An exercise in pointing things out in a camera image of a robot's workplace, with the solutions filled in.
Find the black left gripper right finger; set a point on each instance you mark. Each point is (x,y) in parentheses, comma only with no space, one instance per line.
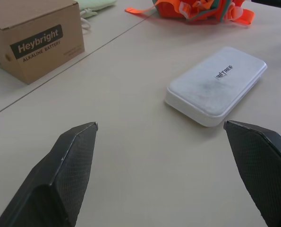
(263,170)

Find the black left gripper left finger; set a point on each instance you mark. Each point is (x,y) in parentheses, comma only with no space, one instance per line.
(60,179)

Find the brown cardboard battery box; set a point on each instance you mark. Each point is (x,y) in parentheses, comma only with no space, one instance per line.
(34,40)

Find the orange fabric bag with straps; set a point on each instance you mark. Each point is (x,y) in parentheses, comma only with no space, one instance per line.
(201,9)

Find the white plastic case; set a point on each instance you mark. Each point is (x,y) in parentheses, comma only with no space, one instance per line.
(215,86)

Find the light green cloth bag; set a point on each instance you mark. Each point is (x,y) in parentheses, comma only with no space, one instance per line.
(93,7)

